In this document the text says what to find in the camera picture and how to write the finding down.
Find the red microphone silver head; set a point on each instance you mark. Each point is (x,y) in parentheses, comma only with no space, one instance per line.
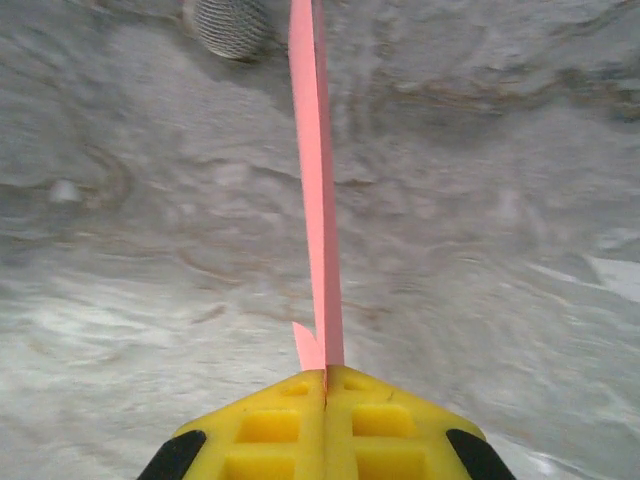
(230,30)

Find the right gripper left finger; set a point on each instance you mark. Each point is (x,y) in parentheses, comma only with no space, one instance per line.
(270,435)

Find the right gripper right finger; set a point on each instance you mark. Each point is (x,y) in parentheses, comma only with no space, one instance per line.
(400,440)

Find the pink paper sheet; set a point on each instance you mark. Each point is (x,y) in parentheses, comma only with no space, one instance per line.
(315,150)

